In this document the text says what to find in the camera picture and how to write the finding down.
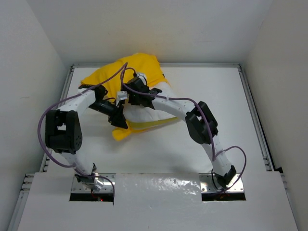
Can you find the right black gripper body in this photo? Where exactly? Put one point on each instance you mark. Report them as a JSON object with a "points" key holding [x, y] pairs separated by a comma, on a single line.
{"points": [[134, 98]]}

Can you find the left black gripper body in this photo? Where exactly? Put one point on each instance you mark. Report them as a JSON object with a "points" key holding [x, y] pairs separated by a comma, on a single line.
{"points": [[105, 107]]}

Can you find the yellow pillowcase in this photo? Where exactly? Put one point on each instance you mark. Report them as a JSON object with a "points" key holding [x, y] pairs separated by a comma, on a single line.
{"points": [[138, 118]]}

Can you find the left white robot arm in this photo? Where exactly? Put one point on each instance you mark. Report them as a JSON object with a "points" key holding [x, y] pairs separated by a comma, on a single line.
{"points": [[64, 136]]}

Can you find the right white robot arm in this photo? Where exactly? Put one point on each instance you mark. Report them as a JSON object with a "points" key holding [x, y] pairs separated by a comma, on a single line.
{"points": [[201, 124]]}

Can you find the white front cover board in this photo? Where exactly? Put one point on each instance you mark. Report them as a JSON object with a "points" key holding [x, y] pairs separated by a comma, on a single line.
{"points": [[158, 202]]}

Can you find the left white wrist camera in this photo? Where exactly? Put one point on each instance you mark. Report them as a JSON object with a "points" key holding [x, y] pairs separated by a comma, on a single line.
{"points": [[121, 96]]}

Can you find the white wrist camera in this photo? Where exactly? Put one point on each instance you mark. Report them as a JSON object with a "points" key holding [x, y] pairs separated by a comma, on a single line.
{"points": [[143, 77], [121, 96]]}

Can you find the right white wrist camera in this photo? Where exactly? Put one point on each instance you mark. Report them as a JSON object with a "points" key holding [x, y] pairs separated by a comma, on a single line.
{"points": [[143, 77]]}

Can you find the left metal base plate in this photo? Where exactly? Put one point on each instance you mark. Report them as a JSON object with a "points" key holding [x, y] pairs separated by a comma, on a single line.
{"points": [[82, 184]]}

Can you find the metal base plate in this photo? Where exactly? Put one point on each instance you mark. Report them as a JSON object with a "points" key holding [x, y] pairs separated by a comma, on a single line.
{"points": [[82, 184], [209, 184]]}

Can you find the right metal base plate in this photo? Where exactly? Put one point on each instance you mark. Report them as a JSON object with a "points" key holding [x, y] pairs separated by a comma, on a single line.
{"points": [[209, 184]]}

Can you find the aluminium table frame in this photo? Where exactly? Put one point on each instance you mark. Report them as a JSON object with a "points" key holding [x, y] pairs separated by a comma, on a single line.
{"points": [[172, 149]]}

